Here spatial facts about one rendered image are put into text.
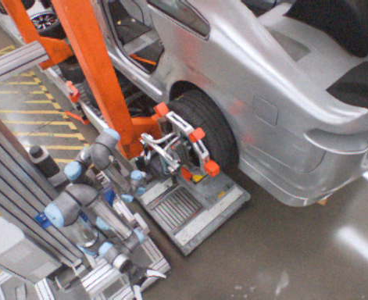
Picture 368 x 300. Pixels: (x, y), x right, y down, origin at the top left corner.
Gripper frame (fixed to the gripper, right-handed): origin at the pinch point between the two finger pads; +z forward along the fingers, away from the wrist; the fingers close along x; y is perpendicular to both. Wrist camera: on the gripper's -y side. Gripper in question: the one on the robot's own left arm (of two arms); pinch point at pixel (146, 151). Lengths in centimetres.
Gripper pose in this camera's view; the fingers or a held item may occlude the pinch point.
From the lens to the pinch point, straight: 238.5
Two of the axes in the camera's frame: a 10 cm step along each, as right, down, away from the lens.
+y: 1.1, 6.1, 7.9
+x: 9.9, 0.0, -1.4
